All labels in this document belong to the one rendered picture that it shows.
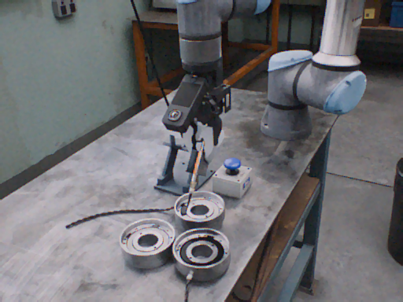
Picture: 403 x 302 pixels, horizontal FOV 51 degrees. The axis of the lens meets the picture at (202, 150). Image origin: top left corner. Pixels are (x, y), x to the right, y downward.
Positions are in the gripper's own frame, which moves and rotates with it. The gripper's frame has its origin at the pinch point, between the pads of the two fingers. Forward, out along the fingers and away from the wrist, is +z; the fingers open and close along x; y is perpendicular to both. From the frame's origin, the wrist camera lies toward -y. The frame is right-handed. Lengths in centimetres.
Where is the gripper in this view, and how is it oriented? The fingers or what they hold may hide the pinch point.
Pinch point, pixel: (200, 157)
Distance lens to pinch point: 85.6
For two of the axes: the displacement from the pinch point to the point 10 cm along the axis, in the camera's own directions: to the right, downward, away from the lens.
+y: 5.2, -4.4, 7.4
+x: -8.6, -2.2, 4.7
